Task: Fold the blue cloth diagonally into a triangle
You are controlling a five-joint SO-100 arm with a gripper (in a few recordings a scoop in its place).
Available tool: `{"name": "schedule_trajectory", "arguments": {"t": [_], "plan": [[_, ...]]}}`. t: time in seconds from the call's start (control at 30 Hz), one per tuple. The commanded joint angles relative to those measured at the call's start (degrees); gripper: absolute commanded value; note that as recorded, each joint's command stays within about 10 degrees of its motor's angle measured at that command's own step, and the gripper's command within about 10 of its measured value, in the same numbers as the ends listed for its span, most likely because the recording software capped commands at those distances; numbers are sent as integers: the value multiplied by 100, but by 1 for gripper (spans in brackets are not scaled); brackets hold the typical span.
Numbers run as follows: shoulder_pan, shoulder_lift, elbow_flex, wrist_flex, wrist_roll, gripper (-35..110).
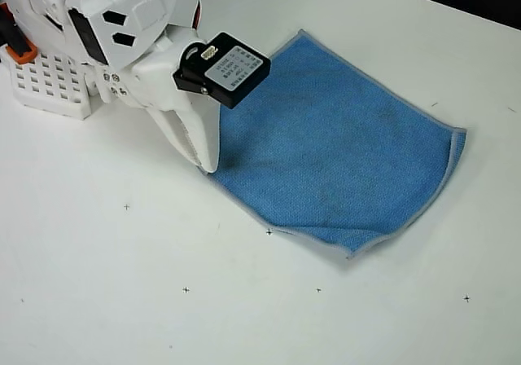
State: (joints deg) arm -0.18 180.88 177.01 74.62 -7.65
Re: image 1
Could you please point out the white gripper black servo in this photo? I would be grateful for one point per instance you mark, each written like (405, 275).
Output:
(156, 81)

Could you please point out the orange and black clamp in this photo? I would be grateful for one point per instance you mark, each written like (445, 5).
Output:
(24, 53)

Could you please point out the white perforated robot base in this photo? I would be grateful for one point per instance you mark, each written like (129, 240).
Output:
(49, 84)

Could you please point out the blue microfiber cloth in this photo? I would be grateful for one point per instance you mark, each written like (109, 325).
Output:
(325, 145)

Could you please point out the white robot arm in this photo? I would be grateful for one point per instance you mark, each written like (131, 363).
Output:
(138, 10)

